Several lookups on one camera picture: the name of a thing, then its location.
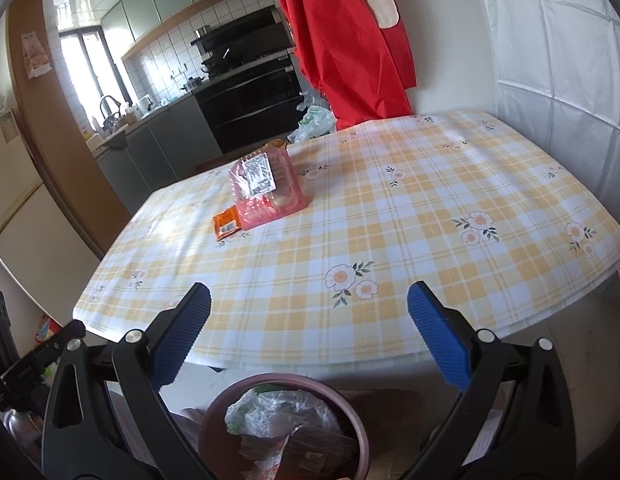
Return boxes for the brown round trash bin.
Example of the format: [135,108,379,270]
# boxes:
[198,373,371,479]

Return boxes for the grey kitchen cabinets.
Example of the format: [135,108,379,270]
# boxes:
[96,96,222,211]

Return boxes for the white refrigerator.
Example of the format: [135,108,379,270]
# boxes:
[0,110,98,324]

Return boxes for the clear thin plastic bag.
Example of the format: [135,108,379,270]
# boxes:
[224,384,345,460]

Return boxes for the orange sauce packet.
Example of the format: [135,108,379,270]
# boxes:
[212,206,241,242]

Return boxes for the yellow checked floral tablecloth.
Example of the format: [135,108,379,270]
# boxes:
[73,112,620,368]

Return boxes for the chrome sink faucet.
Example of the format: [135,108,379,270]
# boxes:
[99,96,122,131]

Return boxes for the pink clear plastic container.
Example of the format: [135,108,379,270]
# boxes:
[229,145,308,230]

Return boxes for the black oven unit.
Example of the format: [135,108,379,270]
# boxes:
[191,6,303,153]

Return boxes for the white green plastic bag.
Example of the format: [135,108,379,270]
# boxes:
[287,105,336,143]

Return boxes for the white quilted cover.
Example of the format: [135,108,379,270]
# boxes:
[472,0,620,137]

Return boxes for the steel cooking pot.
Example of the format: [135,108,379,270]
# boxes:
[195,25,211,37]

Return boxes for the red hanging apron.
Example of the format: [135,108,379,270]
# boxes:
[278,0,417,129]

